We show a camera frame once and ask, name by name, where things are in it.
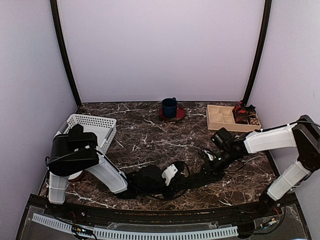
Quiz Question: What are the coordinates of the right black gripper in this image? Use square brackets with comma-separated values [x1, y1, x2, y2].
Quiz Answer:
[196, 148, 237, 182]

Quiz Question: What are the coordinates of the black necktie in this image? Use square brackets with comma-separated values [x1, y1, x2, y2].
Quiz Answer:
[187, 171, 225, 189]

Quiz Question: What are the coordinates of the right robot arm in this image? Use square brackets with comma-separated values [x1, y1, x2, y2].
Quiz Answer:
[199, 114, 320, 217]

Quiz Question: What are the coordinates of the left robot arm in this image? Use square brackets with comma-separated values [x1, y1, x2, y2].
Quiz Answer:
[45, 124, 190, 218]

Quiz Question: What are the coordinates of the wooden compartment box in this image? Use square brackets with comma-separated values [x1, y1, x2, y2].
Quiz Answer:
[206, 104, 262, 133]

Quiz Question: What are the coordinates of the red patterned rolled tie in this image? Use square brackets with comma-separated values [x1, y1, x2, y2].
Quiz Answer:
[232, 101, 249, 125]

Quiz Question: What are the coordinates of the brown patterned rolled tie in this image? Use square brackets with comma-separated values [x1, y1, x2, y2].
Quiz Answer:
[246, 104, 260, 126]

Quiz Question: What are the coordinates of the red saucer plate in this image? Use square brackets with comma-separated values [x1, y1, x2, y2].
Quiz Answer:
[158, 105, 186, 122]

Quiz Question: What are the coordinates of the dark blue mug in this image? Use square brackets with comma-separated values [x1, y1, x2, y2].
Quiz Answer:
[161, 97, 178, 119]

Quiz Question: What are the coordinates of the white plastic basket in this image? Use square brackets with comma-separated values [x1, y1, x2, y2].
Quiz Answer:
[55, 114, 117, 154]

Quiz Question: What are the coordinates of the white red bowl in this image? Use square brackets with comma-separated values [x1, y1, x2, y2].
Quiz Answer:
[68, 171, 83, 182]

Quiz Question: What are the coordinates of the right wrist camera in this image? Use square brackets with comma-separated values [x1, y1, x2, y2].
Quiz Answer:
[202, 149, 216, 161]

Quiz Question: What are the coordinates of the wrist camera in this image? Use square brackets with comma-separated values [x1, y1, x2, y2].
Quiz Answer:
[202, 149, 216, 161]
[161, 161, 185, 186]

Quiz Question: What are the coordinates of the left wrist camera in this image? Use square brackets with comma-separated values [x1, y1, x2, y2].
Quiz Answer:
[161, 161, 185, 186]

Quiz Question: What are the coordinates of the white slotted cable duct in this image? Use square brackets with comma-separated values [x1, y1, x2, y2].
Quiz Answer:
[31, 212, 238, 240]

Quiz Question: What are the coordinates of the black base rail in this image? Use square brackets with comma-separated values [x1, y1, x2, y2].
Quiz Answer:
[37, 197, 284, 225]

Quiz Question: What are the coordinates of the right black frame post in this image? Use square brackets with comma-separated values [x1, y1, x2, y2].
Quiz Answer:
[242, 0, 272, 105]

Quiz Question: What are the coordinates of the black frame post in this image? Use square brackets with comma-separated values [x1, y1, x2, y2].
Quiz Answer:
[49, 0, 82, 108]
[242, 0, 272, 105]

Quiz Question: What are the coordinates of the left black frame post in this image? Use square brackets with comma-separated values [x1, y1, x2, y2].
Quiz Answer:
[49, 0, 82, 108]

